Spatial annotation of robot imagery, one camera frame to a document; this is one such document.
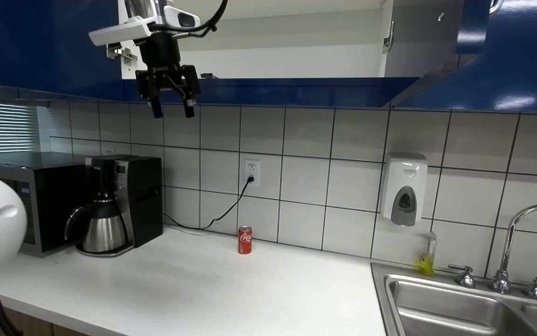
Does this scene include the white wall outlet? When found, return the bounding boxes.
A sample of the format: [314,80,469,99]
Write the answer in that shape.
[241,156,264,188]

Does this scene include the open blue cupboard door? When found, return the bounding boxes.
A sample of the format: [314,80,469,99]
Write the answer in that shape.
[379,0,491,80]

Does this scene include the stainless steel sink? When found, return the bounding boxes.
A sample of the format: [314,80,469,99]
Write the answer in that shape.
[370,259,537,336]

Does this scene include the black coffee maker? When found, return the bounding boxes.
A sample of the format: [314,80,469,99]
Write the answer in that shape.
[85,155,165,257]

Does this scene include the wooden base cabinet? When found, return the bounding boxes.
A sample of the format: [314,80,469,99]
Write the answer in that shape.
[0,306,90,336]

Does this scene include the black power cord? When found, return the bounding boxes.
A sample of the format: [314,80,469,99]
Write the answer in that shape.
[163,175,258,233]

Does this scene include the black microwave oven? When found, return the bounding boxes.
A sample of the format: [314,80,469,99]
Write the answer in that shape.
[0,151,90,257]

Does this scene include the blue wall cupboard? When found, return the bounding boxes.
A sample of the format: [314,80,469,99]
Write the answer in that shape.
[0,0,537,115]

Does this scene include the white wall soap dispenser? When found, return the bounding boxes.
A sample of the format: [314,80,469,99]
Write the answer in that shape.
[379,155,430,227]

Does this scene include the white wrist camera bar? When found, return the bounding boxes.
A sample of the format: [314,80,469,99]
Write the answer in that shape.
[88,3,204,48]

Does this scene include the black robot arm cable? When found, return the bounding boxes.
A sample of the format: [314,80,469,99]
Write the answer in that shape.
[182,0,232,39]

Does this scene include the red soda can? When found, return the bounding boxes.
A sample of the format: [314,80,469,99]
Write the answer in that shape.
[238,224,256,255]

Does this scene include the steel coffee carafe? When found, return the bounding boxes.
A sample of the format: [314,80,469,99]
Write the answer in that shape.
[62,194,131,255]

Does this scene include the chrome gooseneck faucet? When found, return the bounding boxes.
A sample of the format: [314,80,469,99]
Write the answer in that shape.
[491,201,537,295]

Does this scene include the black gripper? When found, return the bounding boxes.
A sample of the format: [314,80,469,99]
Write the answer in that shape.
[137,31,202,119]

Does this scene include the yellow dish soap bottle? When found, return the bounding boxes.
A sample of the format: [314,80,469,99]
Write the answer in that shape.
[417,229,439,278]

